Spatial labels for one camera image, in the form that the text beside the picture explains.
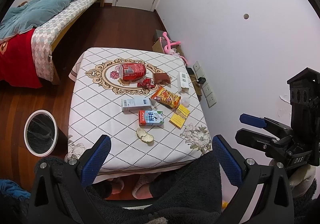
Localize red crushed soda can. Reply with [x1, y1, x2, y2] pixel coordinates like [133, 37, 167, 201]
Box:
[116, 63, 146, 81]

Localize white medicine box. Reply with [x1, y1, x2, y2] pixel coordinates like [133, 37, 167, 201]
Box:
[177, 72, 189, 93]

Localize pink plastic hangers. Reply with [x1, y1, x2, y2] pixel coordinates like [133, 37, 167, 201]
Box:
[159, 32, 188, 65]

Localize red snack wrapper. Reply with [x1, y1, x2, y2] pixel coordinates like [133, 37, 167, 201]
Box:
[137, 77, 156, 89]

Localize cardboard box on floor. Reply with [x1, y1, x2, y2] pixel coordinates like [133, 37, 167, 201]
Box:
[152, 30, 184, 55]

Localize white round trash bin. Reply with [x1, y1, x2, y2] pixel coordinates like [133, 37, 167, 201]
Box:
[23, 110, 68, 157]

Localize fruit peel pieces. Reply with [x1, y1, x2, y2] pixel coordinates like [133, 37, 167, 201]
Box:
[136, 128, 154, 143]

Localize white patterned tablecloth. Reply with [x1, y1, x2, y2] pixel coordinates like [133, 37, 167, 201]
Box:
[66, 47, 211, 178]

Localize brown foil wrapper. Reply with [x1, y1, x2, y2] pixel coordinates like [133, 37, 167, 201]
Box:
[153, 72, 171, 84]

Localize black power adapter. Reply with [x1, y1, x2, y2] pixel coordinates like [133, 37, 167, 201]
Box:
[186, 67, 206, 85]

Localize orange snack bag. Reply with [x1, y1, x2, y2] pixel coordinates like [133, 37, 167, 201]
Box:
[151, 87, 181, 109]

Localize yellow cigarette box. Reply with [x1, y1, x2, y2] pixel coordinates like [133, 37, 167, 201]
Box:
[169, 104, 190, 129]

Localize red blue milk carton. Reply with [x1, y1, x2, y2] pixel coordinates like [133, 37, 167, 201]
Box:
[138, 110, 164, 126]

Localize wooden bed with mattress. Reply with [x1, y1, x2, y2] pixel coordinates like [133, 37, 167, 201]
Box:
[31, 0, 104, 83]

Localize red blanket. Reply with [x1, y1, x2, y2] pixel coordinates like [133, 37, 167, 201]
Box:
[0, 29, 42, 89]

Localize small clear plastic cup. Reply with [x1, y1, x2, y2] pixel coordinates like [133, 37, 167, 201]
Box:
[180, 97, 190, 108]

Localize blue clothes pile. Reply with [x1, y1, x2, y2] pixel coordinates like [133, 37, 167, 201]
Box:
[0, 179, 31, 201]

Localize white blue carton box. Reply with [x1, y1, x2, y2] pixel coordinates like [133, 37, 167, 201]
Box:
[121, 97, 151, 112]

